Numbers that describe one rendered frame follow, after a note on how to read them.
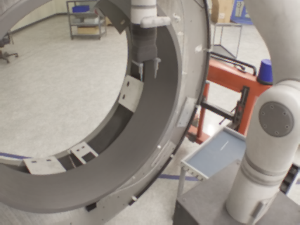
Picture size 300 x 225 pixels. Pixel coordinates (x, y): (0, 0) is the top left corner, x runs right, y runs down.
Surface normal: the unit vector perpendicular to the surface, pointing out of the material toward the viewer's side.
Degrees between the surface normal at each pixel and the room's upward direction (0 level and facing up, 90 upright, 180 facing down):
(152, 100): 67
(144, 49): 87
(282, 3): 94
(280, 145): 94
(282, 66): 107
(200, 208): 0
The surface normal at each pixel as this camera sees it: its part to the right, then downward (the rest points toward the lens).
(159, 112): -0.64, -0.06
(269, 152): -0.74, 0.37
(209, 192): 0.00, -0.84
